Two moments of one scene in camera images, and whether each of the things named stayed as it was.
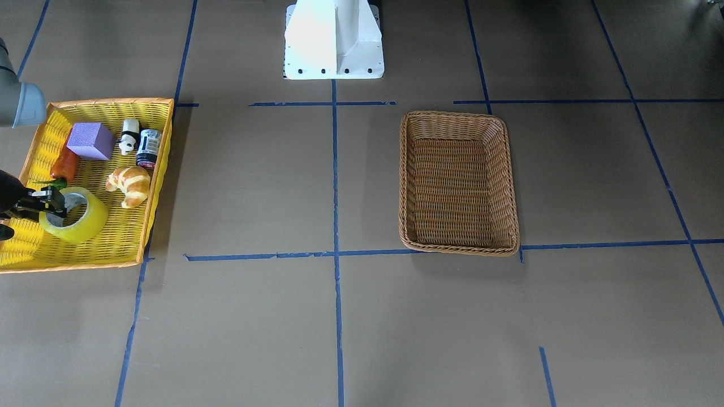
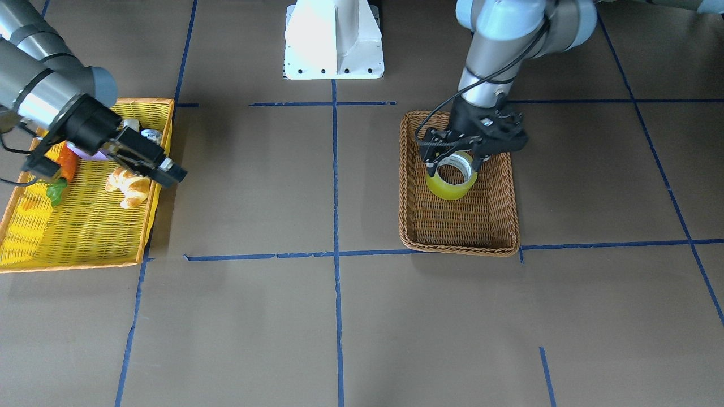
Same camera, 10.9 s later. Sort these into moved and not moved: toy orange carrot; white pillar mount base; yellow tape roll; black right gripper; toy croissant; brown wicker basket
Moved: yellow tape roll; black right gripper
Not moved: white pillar mount base; toy orange carrot; brown wicker basket; toy croissant
